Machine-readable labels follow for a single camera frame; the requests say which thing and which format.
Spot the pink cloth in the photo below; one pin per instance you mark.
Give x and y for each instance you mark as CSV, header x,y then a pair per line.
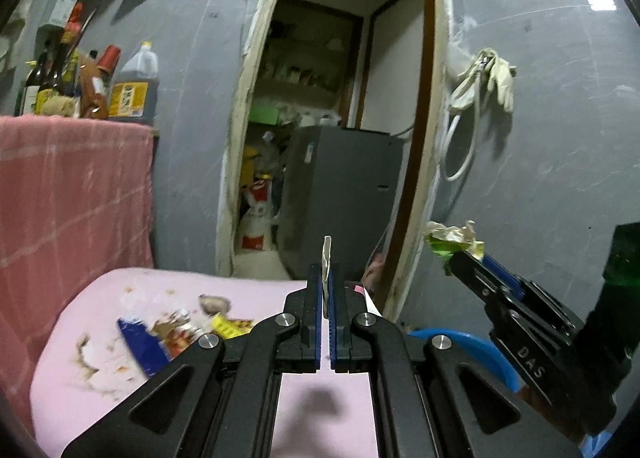
x,y
374,270

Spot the yellow bag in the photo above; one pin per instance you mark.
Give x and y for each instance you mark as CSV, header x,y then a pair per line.
x,y
249,168

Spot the green box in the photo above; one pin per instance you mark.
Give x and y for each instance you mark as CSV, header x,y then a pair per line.
x,y
262,114

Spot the pink table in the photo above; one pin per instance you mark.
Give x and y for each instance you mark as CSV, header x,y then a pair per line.
x,y
100,403

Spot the white rubber glove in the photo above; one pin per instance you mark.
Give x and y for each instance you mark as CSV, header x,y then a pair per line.
x,y
501,78

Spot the white sack with red print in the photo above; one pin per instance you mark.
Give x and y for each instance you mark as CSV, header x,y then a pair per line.
x,y
257,223

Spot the pink checked towel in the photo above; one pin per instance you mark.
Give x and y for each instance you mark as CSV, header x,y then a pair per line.
x,y
70,218

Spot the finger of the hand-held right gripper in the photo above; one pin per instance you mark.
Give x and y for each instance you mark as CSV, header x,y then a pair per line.
x,y
502,275
472,275

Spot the green and white wrapper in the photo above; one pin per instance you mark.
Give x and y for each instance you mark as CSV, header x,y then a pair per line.
x,y
452,238

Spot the white paper scrap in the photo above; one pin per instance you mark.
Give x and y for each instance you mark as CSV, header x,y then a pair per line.
x,y
327,258

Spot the brown sauce bottle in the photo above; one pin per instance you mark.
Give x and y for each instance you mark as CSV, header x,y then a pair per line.
x,y
95,93

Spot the dark grey cabinet box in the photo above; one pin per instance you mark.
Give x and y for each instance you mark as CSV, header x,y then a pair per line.
x,y
340,198

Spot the red and orange wrapper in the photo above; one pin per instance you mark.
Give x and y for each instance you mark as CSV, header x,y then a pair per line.
x,y
175,333

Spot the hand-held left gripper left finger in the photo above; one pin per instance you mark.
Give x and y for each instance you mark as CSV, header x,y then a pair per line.
x,y
314,323

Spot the wooden door frame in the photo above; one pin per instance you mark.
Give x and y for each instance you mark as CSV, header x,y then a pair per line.
x,y
240,138

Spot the large cooking oil jug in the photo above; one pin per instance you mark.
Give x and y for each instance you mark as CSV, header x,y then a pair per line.
x,y
134,88

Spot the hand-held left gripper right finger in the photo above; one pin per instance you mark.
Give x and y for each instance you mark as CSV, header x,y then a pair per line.
x,y
337,323

